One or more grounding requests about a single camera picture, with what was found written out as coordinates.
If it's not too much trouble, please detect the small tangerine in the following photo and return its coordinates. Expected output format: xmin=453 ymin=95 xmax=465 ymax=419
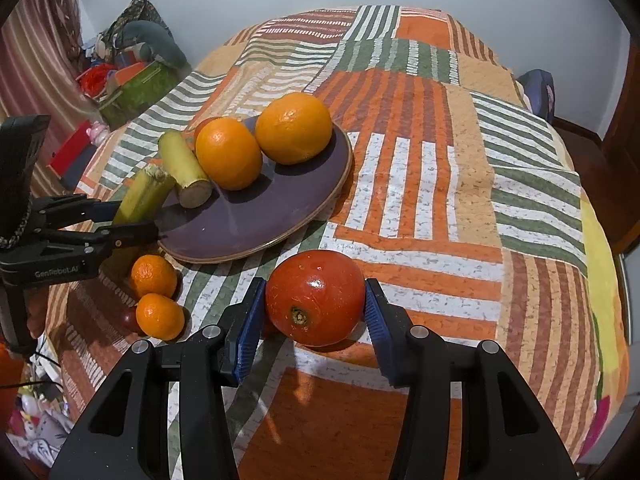
xmin=130 ymin=255 xmax=178 ymax=297
xmin=136 ymin=292 xmax=186 ymax=341

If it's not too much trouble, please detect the yellow-green sugarcane piece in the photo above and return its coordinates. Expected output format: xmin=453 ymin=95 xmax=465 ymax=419
xmin=113 ymin=164 xmax=176 ymax=224

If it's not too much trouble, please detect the red tomato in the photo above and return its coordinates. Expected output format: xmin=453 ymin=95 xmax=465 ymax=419
xmin=266 ymin=249 xmax=366 ymax=348
xmin=193 ymin=116 xmax=220 ymax=145

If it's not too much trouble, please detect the yellow sugarcane piece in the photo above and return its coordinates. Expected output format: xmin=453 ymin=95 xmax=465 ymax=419
xmin=157 ymin=130 xmax=213 ymax=209

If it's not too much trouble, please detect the large orange with sticker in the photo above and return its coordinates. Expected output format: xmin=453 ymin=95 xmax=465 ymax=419
xmin=254 ymin=92 xmax=333 ymax=166

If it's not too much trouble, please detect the red and blue box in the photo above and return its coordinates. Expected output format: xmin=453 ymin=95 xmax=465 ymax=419
xmin=49 ymin=120 xmax=96 ymax=191

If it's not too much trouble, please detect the small dark red fruit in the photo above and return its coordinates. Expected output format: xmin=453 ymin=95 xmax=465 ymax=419
xmin=120 ymin=307 xmax=144 ymax=336

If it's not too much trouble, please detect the pink toy figure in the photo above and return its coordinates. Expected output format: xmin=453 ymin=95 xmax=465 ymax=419
xmin=86 ymin=120 xmax=111 ymax=148

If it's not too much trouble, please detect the green box of clutter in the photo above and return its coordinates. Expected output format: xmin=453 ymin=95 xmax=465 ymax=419
xmin=98 ymin=62 xmax=180 ymax=130

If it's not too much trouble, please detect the purple round plate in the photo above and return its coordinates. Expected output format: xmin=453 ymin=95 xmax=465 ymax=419
xmin=156 ymin=126 xmax=354 ymax=264

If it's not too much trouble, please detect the striped patchwork bedspread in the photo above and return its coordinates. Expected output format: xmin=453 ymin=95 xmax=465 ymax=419
xmin=48 ymin=6 xmax=629 ymax=479

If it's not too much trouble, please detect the striped red curtain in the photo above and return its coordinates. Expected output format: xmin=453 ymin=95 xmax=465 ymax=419
xmin=1 ymin=0 xmax=100 ymax=197

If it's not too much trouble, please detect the orange on plate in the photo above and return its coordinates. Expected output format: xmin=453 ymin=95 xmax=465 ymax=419
xmin=194 ymin=117 xmax=262 ymax=191

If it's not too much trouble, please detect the red tomato on plate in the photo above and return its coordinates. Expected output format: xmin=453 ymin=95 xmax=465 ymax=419
xmin=193 ymin=116 xmax=220 ymax=145

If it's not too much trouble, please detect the blue bag by bed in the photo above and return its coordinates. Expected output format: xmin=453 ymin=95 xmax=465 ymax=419
xmin=516 ymin=70 xmax=556 ymax=124

